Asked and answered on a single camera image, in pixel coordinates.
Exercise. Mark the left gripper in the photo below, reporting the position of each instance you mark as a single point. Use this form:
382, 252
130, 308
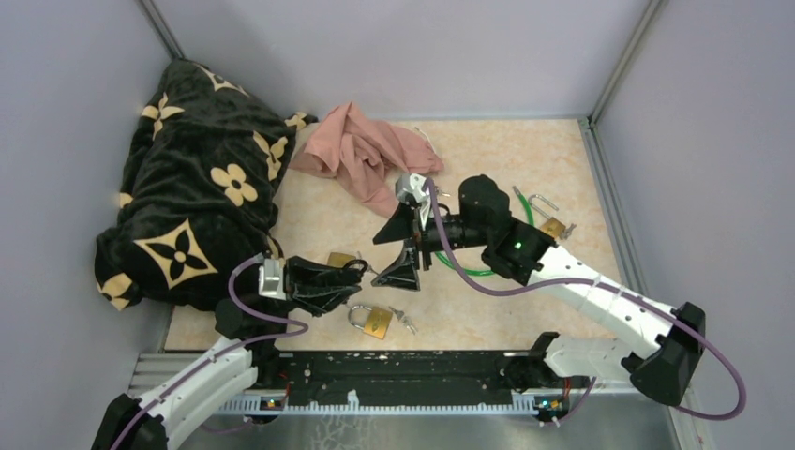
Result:
302, 276

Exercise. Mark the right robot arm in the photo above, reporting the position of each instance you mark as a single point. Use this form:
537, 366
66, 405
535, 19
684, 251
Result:
655, 347

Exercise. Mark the green cable lock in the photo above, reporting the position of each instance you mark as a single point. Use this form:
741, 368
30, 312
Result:
481, 273

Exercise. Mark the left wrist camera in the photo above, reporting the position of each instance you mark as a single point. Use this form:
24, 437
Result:
271, 280

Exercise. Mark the black padlock with keys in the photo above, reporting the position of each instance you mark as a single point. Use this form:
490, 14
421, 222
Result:
355, 269

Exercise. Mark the black floral blanket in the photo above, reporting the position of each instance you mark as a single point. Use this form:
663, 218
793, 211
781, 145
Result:
198, 191

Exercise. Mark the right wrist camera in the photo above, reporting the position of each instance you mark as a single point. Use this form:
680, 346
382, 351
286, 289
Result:
411, 189

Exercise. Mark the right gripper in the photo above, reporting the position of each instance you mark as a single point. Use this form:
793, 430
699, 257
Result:
403, 272

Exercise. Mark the brass padlock on cable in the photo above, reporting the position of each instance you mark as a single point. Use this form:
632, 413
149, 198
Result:
552, 226

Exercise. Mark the brass padlock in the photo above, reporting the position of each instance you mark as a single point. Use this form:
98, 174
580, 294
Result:
552, 226
346, 260
375, 321

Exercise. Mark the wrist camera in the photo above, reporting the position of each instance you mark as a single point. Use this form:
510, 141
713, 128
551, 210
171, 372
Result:
271, 280
411, 189

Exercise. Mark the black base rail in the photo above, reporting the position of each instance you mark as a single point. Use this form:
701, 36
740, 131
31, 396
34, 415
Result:
404, 378

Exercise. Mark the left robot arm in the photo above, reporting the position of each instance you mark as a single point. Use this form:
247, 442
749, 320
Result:
165, 416

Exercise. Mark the aluminium frame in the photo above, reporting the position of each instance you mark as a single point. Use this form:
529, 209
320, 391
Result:
547, 410

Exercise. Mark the pink cloth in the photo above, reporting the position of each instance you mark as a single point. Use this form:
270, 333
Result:
359, 152

